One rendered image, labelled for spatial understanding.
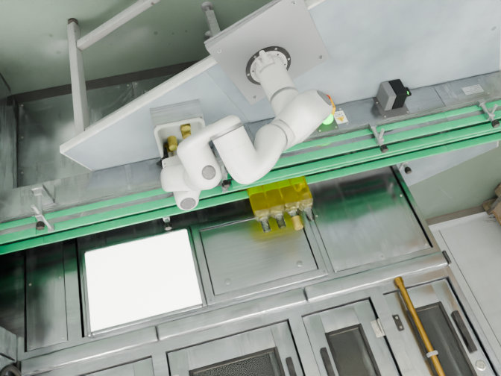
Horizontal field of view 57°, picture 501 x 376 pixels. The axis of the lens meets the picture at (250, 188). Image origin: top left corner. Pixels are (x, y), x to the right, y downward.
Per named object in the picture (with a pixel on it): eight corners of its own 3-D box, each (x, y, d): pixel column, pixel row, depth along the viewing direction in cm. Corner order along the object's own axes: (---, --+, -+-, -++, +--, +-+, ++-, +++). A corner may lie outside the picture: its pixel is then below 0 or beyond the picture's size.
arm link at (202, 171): (241, 169, 133) (218, 122, 131) (267, 163, 113) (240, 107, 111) (192, 195, 128) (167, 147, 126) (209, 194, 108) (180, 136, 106)
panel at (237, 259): (83, 253, 182) (89, 339, 164) (80, 250, 179) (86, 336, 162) (300, 202, 194) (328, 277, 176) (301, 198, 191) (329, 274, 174)
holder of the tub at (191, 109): (162, 155, 181) (165, 171, 177) (149, 108, 157) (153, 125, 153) (206, 146, 183) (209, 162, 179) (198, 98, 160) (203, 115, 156)
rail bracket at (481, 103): (473, 104, 184) (490, 129, 177) (481, 90, 178) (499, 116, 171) (481, 101, 185) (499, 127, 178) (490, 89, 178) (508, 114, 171)
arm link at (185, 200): (178, 177, 139) (209, 174, 142) (172, 156, 147) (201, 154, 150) (176, 213, 149) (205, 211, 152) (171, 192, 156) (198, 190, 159)
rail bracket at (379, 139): (365, 127, 178) (379, 154, 171) (369, 114, 172) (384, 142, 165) (375, 124, 179) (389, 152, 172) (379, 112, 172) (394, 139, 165)
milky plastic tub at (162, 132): (159, 148, 176) (163, 166, 172) (148, 109, 157) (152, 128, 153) (204, 139, 178) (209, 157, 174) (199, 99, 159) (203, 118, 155)
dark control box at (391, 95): (375, 95, 184) (384, 111, 180) (379, 81, 177) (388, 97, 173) (394, 92, 185) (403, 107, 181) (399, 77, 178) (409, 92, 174)
